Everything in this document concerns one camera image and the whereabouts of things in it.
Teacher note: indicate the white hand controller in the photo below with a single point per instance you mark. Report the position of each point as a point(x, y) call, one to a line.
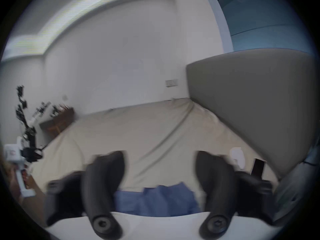
point(237, 156)

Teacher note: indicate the black tripod stand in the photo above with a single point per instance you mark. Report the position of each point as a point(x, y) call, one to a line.
point(25, 124)

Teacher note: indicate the grey padded headboard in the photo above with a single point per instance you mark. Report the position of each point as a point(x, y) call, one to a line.
point(250, 96)

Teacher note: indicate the grey pillow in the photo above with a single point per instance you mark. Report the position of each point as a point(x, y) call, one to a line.
point(295, 189)

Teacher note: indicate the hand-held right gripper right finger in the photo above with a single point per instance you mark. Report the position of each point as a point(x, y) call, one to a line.
point(217, 184)

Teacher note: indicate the blue garment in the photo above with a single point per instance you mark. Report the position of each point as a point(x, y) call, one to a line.
point(160, 201)

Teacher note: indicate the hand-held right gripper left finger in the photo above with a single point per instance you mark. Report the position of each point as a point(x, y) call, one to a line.
point(102, 184)

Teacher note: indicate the black phone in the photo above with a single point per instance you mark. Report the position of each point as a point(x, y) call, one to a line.
point(258, 167)

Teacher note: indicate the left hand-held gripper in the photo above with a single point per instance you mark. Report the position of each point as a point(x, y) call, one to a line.
point(13, 154)

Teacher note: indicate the person's left hand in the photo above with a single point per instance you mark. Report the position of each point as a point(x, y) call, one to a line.
point(15, 184)

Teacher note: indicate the bed with beige sheet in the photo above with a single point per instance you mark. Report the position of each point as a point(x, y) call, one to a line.
point(150, 134)

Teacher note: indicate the white wall switch plate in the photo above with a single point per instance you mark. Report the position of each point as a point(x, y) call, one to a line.
point(172, 83)

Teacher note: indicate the wooden side table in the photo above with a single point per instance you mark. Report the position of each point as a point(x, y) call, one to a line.
point(58, 120)

